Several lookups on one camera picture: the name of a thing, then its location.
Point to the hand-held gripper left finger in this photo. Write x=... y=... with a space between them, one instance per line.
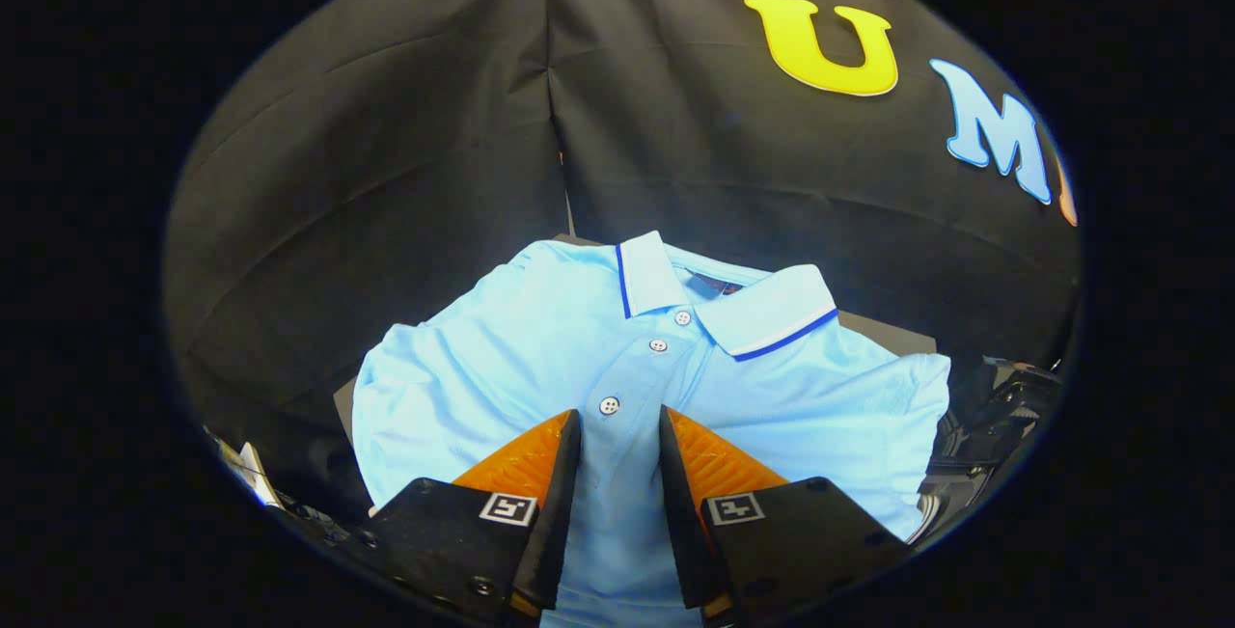
x=560 y=493

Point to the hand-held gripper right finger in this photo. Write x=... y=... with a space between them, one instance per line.
x=675 y=512

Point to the light blue polo shirt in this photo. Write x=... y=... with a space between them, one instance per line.
x=772 y=396

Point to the grey and black cabinet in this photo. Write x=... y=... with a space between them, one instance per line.
x=888 y=337

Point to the black backdrop cloth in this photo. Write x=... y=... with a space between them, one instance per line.
x=386 y=175

